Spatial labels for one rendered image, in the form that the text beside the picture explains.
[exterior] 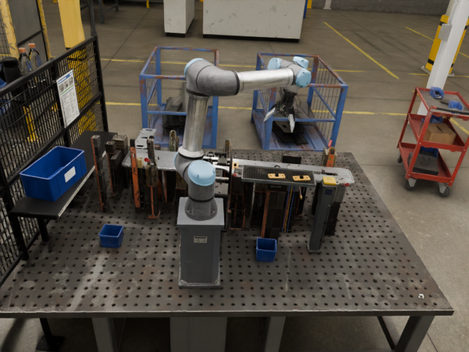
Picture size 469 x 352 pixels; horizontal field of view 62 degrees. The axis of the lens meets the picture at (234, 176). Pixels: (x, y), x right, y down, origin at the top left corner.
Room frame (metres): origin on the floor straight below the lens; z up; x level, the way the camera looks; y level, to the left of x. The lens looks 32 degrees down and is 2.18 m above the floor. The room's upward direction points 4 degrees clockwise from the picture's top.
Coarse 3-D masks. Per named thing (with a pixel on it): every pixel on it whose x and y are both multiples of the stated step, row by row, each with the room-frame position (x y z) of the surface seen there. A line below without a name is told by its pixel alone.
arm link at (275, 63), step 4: (272, 60) 1.75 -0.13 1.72; (276, 60) 1.74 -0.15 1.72; (280, 60) 1.74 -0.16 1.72; (284, 60) 1.76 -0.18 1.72; (288, 60) 1.79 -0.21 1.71; (272, 64) 1.74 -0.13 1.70; (276, 64) 1.72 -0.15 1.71; (280, 64) 1.72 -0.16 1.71; (284, 64) 1.72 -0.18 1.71; (288, 64) 1.70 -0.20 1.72; (268, 68) 1.76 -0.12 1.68; (272, 68) 1.73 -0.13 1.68; (276, 68) 1.72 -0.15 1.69
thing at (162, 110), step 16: (160, 48) 4.93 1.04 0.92; (176, 48) 4.95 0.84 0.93; (192, 48) 4.96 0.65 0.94; (160, 64) 4.92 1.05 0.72; (144, 80) 3.77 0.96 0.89; (160, 80) 4.91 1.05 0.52; (144, 96) 3.77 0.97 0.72; (160, 96) 4.91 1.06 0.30; (144, 112) 3.77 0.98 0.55; (160, 112) 3.78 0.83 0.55; (176, 112) 3.80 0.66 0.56; (208, 112) 4.81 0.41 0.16; (144, 128) 3.77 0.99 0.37; (160, 128) 4.23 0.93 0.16; (176, 128) 4.06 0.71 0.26; (208, 128) 4.34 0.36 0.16; (160, 144) 3.78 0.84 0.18; (208, 144) 3.85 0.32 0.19
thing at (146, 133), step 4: (140, 132) 2.39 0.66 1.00; (144, 132) 2.39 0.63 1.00; (148, 132) 2.40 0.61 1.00; (152, 132) 2.40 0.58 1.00; (140, 136) 2.32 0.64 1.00; (144, 136) 2.33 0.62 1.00; (148, 136) 2.33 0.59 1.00; (136, 140) 2.26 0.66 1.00; (140, 140) 2.26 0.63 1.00; (144, 140) 2.27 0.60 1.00; (136, 144) 2.21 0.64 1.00; (140, 144) 2.22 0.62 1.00; (144, 144) 2.22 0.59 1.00; (144, 148) 2.16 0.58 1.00
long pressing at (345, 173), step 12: (144, 156) 2.06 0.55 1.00; (156, 156) 2.07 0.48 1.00; (168, 156) 2.08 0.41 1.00; (204, 156) 2.11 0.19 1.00; (144, 168) 1.94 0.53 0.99; (168, 168) 1.94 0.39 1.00; (216, 168) 1.99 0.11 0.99; (228, 168) 1.99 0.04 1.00; (312, 168) 2.06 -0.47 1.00; (324, 168) 2.07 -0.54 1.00; (336, 168) 2.09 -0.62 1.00; (348, 180) 1.96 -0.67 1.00
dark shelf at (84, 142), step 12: (84, 132) 2.27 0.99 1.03; (96, 132) 2.28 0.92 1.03; (108, 132) 2.29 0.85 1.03; (72, 144) 2.10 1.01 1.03; (84, 144) 2.10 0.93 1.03; (84, 156) 1.95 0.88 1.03; (84, 180) 1.73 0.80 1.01; (72, 192) 1.59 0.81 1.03; (24, 204) 1.47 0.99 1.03; (36, 204) 1.47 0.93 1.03; (48, 204) 1.48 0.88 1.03; (60, 204) 1.49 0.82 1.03; (12, 216) 1.40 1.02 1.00; (24, 216) 1.40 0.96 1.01; (36, 216) 1.40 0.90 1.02; (48, 216) 1.40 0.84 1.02
